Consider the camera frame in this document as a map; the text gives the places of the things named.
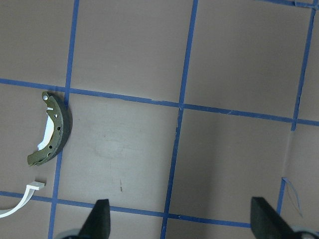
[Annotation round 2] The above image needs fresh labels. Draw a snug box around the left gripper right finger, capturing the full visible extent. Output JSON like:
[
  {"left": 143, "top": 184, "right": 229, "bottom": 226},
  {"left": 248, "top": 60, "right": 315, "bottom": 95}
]
[{"left": 250, "top": 197, "right": 299, "bottom": 239}]

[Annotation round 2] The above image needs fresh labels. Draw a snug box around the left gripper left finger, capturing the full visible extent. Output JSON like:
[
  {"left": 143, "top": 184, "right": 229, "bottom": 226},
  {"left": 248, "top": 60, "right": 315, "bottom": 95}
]
[{"left": 77, "top": 199, "right": 111, "bottom": 239}]

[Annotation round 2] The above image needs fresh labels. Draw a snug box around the olive green brake shoe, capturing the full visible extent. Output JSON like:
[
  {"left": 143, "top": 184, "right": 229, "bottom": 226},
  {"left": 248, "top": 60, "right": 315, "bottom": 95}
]
[{"left": 27, "top": 91, "right": 71, "bottom": 166}]

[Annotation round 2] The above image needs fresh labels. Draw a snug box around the white curved plastic bracket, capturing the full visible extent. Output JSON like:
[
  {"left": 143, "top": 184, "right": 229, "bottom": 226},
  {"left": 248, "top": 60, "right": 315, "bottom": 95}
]
[{"left": 0, "top": 181, "right": 45, "bottom": 218}]

